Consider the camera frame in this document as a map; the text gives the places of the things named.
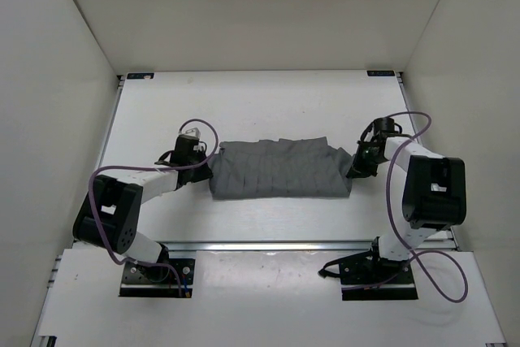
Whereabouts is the grey pleated skirt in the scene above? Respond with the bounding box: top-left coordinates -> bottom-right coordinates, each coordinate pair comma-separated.
209,137 -> 353,200

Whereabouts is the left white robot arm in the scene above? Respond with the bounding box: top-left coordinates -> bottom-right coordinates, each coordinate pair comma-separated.
72,133 -> 212,280

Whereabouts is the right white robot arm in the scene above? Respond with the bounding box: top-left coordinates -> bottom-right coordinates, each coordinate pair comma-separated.
347,117 -> 466,283

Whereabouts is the right blue corner label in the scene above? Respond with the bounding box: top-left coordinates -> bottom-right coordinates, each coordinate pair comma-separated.
366,70 -> 395,77

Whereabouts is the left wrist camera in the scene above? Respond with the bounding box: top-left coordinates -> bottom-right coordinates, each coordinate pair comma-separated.
179,127 -> 201,140

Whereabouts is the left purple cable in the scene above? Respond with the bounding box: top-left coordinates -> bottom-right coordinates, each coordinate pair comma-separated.
88,119 -> 219,298

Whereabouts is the purple cable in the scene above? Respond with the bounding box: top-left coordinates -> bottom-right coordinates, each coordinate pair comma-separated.
88,119 -> 219,298
340,111 -> 469,304

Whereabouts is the aluminium table edge rail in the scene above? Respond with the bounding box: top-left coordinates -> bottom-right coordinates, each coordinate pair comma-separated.
162,241 -> 372,252

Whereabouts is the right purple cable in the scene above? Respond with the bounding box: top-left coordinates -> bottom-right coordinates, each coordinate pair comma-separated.
340,111 -> 469,304

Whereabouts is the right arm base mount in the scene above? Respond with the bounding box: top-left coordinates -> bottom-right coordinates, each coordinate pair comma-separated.
318,241 -> 418,301

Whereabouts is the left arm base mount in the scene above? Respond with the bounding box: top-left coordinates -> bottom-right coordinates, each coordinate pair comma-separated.
119,253 -> 196,299

